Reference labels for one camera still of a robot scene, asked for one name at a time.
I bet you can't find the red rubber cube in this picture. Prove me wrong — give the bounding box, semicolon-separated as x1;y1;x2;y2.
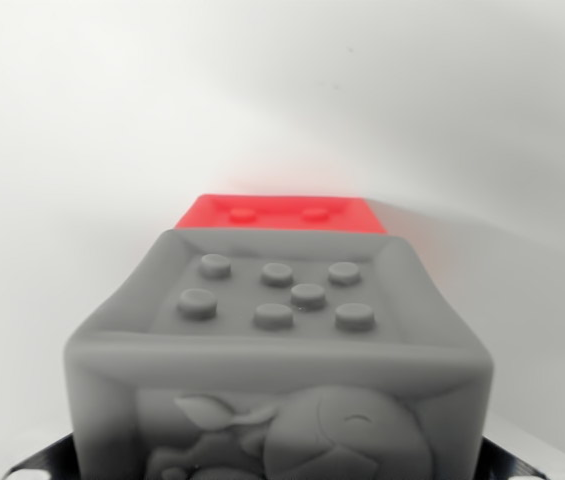
173;193;389;236

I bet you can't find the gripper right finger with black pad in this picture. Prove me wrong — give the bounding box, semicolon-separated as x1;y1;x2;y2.
481;434;548;480

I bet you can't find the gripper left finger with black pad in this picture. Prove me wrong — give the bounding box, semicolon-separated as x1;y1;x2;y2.
4;432;81;480

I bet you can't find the grey embossed rubber cube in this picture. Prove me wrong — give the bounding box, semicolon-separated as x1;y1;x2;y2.
63;228;495;480

